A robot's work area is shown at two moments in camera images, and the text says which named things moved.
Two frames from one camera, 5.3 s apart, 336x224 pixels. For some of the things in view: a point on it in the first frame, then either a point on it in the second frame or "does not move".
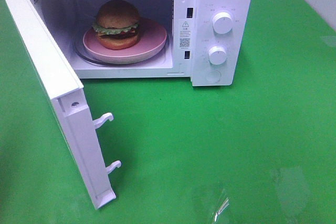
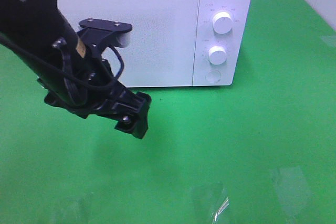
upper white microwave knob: (222, 22) does not move
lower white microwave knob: (217, 55) does not move
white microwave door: (65, 89) -> (161, 51)
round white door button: (213, 76) does not move
